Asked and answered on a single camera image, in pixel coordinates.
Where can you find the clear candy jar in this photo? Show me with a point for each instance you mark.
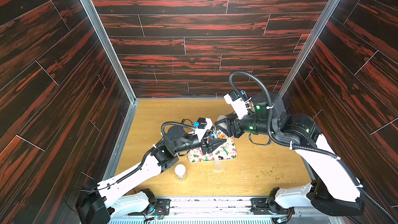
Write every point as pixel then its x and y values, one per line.
pixel 220 129

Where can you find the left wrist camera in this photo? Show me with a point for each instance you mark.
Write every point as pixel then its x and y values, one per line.
pixel 203 125

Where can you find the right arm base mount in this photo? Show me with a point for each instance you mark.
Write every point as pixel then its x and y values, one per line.
pixel 262 206

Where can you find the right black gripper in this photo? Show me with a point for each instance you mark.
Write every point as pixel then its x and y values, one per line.
pixel 233 126

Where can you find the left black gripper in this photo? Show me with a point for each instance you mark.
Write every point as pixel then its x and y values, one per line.
pixel 207 143

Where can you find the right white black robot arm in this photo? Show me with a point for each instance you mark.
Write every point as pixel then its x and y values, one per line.
pixel 335 191

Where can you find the floral pattern tray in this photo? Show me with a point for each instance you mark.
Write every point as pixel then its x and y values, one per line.
pixel 226 151

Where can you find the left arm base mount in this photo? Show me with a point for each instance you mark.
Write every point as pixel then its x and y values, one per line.
pixel 160 208

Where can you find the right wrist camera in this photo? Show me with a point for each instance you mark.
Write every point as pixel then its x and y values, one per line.
pixel 238 104

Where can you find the jar with white lid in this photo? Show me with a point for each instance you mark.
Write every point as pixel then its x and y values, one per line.
pixel 181 172

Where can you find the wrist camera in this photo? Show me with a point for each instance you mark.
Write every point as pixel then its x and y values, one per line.
pixel 238 104
pixel 203 125

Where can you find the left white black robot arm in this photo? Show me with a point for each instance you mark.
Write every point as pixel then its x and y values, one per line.
pixel 99 203

